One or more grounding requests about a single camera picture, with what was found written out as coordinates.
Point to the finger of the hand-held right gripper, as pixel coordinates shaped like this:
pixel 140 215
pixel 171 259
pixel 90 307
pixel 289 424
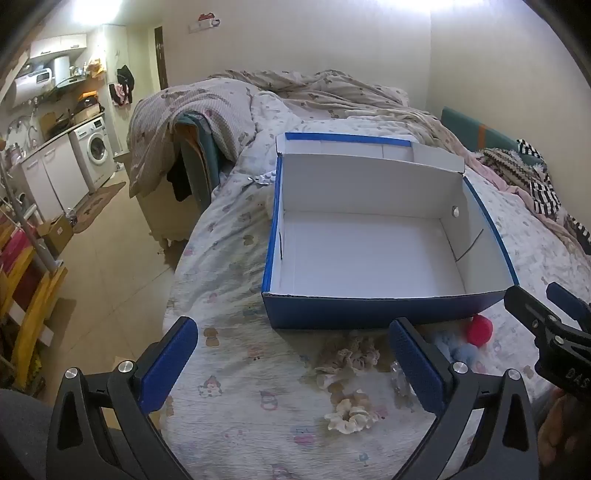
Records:
pixel 570 302
pixel 531 316

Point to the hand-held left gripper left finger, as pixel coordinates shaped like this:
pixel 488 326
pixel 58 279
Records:
pixel 170 367

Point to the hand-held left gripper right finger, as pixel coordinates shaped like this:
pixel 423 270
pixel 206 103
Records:
pixel 415 369

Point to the clear plastic packet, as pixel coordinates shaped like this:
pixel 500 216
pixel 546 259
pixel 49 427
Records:
pixel 400 383

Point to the light blue fluffy headband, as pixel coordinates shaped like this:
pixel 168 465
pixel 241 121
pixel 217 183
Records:
pixel 457 350

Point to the tan lace scrunchie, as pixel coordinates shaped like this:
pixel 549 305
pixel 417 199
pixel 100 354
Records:
pixel 346 357

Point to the cream scrunchie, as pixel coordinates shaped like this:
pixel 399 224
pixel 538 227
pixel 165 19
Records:
pixel 348 415

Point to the blue cardboard box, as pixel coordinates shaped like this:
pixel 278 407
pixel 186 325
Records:
pixel 369 249

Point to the person's right hand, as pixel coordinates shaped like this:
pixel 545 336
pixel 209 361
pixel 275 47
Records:
pixel 568 429

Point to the red ball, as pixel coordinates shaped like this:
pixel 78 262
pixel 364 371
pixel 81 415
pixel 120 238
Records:
pixel 479 330

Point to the black white striped garment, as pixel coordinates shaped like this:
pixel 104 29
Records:
pixel 542 189

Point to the beige wooden bed base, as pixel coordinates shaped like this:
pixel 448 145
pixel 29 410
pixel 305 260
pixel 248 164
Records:
pixel 166 217

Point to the patterned knit garment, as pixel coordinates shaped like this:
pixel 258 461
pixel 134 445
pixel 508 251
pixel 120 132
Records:
pixel 505 164

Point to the yellow rack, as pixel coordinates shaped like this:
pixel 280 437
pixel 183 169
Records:
pixel 32 300

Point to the brown cardboard box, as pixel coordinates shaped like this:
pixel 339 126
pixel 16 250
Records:
pixel 57 235

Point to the brown door mat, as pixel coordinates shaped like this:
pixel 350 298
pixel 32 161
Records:
pixel 99 201

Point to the black cloth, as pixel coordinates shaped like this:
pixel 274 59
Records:
pixel 180 184

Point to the teal headboard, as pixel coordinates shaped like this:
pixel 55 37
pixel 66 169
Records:
pixel 461 127

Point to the silver blister pack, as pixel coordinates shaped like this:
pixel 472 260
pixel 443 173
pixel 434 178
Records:
pixel 264 177

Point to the white floor cabinet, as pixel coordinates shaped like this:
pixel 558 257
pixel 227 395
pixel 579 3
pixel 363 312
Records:
pixel 55 180

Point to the teal cloth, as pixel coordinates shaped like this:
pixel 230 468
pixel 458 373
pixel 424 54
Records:
pixel 203 147

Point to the white washing machine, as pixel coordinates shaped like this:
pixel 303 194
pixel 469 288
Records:
pixel 94 147

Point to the beige printed quilt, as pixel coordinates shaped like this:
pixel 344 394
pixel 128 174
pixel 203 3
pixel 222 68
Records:
pixel 207 101

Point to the pink hanging garment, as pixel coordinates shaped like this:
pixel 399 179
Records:
pixel 119 94

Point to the dark hanging garment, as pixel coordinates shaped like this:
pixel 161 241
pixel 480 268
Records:
pixel 124 76

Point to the dark door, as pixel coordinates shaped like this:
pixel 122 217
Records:
pixel 160 55

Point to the white water heater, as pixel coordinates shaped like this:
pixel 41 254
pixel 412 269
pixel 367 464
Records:
pixel 30 85

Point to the white wall cabinet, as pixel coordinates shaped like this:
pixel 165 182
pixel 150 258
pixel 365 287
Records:
pixel 60 45

